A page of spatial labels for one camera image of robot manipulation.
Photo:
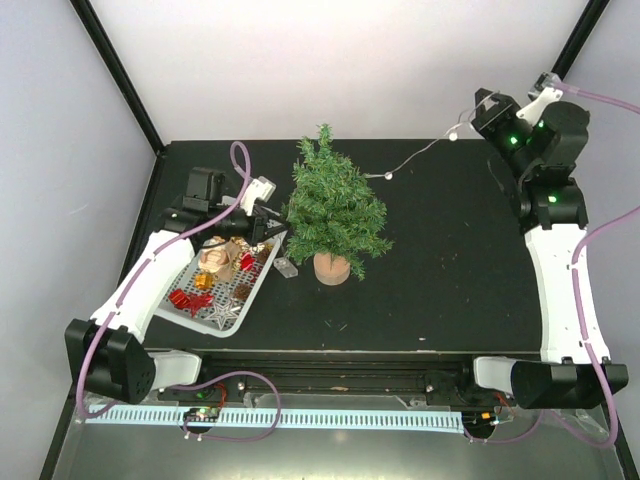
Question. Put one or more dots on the small green christmas tree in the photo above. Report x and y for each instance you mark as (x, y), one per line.
(332, 209)

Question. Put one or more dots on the gold gift box ornament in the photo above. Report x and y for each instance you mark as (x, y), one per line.
(204, 281)

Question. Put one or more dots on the brown pine cone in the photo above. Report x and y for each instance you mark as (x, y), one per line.
(263, 255)
(242, 292)

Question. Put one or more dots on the red star ornament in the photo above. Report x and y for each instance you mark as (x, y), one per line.
(197, 302)

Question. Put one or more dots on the white plastic basket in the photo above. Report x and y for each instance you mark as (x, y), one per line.
(222, 291)

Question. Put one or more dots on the red gold gift ornament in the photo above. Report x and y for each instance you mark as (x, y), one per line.
(180, 300)

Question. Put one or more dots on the right black frame post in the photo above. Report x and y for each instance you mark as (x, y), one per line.
(584, 26)

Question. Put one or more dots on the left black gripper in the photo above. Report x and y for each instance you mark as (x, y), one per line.
(259, 229)

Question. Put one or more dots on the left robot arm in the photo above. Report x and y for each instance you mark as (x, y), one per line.
(105, 352)

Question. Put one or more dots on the clear battery box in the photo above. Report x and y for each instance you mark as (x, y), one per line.
(285, 267)

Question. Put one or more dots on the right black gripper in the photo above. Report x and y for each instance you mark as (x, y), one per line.
(486, 124)

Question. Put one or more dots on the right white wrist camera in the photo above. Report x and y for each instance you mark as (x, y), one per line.
(544, 92)

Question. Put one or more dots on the left circuit board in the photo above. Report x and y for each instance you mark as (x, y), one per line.
(202, 414)

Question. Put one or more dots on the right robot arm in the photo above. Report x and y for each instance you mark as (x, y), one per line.
(540, 144)

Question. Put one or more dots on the silver star ornament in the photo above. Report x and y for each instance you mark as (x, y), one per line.
(224, 314)

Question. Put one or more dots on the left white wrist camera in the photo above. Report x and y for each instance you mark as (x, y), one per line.
(259, 189)

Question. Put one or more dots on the white slotted cable duct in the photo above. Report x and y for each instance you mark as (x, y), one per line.
(288, 418)

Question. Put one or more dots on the circuit board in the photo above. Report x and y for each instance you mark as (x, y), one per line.
(202, 414)
(494, 417)

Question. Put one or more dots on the left black frame post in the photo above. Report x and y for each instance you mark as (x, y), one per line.
(108, 54)

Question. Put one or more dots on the black frame post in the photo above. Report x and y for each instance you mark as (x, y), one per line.
(584, 26)
(108, 54)

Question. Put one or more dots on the beige burlap sack ornament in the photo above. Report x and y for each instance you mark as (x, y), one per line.
(217, 257)

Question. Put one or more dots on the red santa ornament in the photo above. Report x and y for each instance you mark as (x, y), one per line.
(247, 262)

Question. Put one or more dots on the clear wire string lights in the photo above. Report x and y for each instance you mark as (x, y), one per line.
(450, 135)

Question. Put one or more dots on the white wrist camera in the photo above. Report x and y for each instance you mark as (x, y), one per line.
(259, 189)
(544, 92)

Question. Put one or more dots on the right circuit board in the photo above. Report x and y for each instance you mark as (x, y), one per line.
(494, 417)

